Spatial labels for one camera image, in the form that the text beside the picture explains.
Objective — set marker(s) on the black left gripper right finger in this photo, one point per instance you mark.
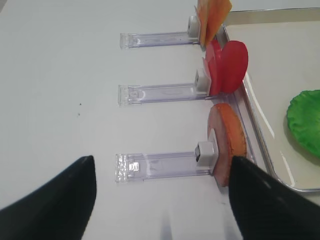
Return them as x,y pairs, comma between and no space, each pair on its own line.
265,209

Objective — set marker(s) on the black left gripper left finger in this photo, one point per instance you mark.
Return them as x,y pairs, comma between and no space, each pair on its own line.
58,210

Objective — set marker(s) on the red tomato slice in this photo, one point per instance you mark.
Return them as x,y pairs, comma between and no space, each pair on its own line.
213,63
235,59

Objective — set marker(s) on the green lettuce leaf in tray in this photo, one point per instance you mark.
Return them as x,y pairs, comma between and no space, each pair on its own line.
303,120

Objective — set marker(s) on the orange cheese slice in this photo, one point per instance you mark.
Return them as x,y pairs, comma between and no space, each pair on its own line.
202,14
217,11

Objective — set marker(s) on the clear pusher rack near left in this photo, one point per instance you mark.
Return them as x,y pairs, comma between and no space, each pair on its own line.
140,166

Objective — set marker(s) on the clear pusher rack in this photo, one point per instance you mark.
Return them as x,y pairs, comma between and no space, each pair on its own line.
140,166
189,37
140,94

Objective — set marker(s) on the bun slice on left rack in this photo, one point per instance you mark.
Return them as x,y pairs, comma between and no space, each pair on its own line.
230,137

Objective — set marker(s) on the clear pusher rack middle left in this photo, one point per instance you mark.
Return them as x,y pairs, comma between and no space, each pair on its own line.
140,94

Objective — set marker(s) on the metal tray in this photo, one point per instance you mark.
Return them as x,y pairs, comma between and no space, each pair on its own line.
284,59

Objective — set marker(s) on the clear pusher rack far left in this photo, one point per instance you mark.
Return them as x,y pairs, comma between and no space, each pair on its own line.
189,37

